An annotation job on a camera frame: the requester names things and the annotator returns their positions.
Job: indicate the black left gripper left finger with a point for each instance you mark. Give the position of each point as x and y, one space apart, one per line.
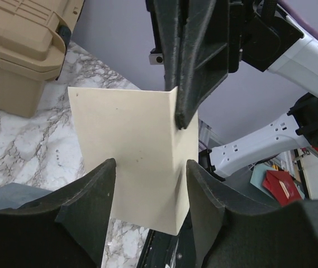
66 228

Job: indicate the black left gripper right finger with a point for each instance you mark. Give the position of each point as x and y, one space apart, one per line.
233 230

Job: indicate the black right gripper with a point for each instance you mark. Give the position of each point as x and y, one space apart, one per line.
200 42

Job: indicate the cream letter paper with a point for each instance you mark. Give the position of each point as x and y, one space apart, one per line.
137 129

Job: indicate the grey envelope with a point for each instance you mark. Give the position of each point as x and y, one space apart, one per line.
14 195

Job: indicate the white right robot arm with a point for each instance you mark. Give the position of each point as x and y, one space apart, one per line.
293 94

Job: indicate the red paper bag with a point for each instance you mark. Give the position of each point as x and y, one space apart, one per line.
281 185

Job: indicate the tan plastic toolbox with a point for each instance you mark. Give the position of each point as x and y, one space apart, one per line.
34 38

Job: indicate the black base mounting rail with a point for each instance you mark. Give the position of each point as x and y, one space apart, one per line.
163 250

